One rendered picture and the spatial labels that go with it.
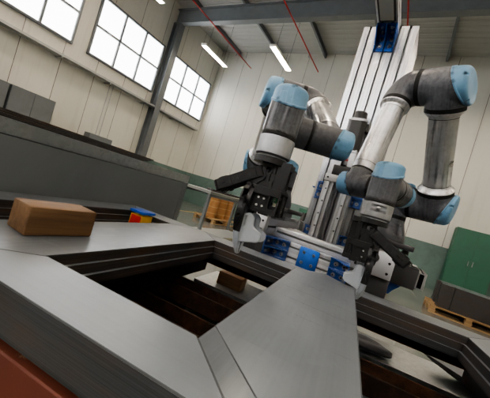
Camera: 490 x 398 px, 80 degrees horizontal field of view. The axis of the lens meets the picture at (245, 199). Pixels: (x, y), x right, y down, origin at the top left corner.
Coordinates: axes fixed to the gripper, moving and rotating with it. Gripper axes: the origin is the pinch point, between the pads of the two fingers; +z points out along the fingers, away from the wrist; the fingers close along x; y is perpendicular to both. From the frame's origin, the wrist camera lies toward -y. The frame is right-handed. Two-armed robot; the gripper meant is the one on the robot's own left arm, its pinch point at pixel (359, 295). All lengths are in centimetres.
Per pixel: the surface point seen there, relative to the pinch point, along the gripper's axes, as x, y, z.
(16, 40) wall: -362, 877, -221
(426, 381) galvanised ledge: -17.2, -24.6, 19.7
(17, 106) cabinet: -370, 814, -65
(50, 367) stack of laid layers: 62, 30, 5
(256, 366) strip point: 53, 12, 1
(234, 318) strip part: 44.6, 18.1, 0.6
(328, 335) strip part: 35.2, 5.6, 0.6
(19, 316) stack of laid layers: 62, 36, 3
